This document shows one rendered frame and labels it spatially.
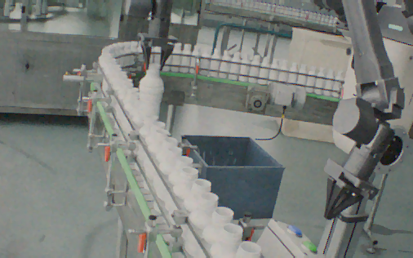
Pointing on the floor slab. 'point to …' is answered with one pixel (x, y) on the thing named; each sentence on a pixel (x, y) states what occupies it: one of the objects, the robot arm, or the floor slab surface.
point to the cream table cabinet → (305, 45)
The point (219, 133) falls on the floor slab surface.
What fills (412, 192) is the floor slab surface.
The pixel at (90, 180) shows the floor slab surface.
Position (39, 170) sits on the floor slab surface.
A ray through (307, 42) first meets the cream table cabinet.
